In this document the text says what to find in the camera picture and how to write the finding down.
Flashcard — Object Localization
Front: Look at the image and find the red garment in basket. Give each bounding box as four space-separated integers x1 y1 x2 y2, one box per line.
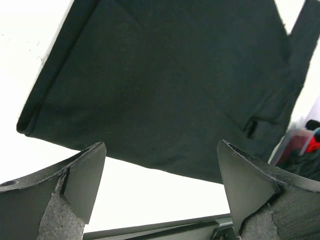
283 136 320 156

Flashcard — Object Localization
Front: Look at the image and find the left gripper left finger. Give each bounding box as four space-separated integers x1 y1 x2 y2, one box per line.
0 142 107 240

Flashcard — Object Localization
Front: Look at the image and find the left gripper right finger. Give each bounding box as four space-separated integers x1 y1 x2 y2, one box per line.
217 140 320 240

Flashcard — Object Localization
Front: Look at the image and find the pile of black garments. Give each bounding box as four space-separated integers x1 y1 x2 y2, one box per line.
277 119 320 182

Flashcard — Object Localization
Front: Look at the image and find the black t shirt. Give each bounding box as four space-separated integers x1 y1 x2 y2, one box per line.
16 0 320 183

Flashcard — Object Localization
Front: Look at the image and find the blue plastic laundry basket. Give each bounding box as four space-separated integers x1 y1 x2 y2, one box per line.
268 127 320 166

